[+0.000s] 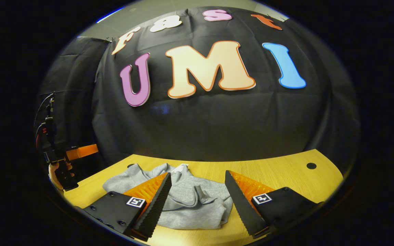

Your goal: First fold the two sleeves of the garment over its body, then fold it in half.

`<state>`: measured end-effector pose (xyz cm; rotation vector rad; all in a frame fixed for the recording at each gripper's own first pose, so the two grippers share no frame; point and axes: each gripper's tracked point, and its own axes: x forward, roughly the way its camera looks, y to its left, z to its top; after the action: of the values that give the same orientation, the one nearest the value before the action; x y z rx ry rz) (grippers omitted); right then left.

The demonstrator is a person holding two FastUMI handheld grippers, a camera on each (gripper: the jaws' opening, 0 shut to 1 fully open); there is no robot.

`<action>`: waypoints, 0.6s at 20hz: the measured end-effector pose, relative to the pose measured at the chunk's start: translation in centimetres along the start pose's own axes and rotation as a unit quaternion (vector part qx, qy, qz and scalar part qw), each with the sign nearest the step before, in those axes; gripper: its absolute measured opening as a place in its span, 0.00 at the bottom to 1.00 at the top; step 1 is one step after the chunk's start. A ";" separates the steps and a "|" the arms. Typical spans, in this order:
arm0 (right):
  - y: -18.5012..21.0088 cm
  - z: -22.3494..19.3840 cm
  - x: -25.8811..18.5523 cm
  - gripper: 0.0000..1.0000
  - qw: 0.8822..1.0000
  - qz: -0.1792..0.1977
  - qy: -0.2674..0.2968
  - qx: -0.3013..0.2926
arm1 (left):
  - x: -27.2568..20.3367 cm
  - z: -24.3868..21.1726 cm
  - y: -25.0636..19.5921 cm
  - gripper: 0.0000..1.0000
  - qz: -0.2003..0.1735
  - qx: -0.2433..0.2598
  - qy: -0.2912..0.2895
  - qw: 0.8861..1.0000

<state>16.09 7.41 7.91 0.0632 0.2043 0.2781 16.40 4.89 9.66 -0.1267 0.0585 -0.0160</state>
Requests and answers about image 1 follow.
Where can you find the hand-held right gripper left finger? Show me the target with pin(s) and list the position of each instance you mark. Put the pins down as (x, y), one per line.
(159, 201)

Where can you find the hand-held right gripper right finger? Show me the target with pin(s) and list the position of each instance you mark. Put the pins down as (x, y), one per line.
(243, 205)

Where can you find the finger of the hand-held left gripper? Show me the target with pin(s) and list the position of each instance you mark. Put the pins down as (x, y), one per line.
(84, 151)

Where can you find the grey sweatshirt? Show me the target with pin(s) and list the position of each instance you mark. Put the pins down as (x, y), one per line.
(200, 201)

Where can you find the black backdrop cloth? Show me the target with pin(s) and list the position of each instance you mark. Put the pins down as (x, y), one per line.
(217, 130)

